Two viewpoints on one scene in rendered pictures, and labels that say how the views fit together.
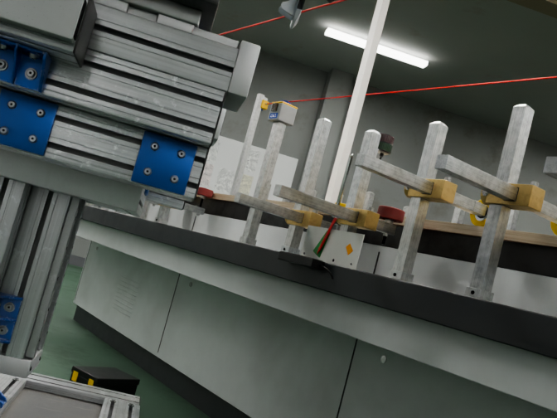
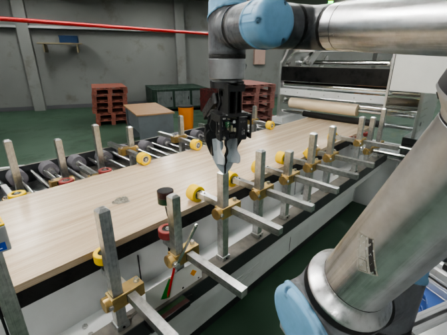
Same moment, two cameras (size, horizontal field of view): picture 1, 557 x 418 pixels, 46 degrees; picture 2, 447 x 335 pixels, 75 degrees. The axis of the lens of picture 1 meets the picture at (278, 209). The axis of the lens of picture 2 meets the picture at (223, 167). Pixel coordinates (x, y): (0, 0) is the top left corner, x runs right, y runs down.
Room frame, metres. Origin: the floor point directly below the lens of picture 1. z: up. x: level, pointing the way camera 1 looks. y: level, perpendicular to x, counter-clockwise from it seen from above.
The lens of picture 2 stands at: (1.93, 0.73, 1.56)
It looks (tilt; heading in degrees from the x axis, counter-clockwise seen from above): 21 degrees down; 259
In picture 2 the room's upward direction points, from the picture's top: straight up
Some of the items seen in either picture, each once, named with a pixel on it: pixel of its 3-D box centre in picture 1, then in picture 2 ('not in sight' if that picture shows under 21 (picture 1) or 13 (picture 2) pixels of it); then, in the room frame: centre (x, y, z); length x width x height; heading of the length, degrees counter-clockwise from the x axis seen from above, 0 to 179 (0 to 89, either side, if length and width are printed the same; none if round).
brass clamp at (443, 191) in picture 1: (428, 190); (226, 209); (1.70, -0.37, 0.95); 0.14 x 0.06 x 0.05; 34
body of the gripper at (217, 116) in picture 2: not in sight; (228, 110); (1.80, 0.12, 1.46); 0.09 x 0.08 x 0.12; 100
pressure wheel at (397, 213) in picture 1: (387, 226); (168, 238); (1.95, -0.33, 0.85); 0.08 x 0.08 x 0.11
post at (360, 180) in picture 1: (353, 208); (176, 250); (1.92, -0.21, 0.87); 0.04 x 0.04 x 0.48; 34
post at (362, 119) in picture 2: not in sight; (357, 146); (0.47, -1.20, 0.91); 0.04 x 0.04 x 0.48; 34
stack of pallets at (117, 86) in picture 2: not in sight; (110, 103); (3.30, -7.38, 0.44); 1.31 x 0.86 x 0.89; 101
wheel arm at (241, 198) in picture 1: (293, 216); (135, 300); (2.07, -0.05, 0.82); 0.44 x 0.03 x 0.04; 124
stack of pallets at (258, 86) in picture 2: not in sight; (244, 104); (0.06, -6.03, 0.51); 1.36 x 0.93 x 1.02; 98
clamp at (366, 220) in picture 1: (356, 218); (181, 254); (1.90, -0.23, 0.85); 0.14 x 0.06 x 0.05; 34
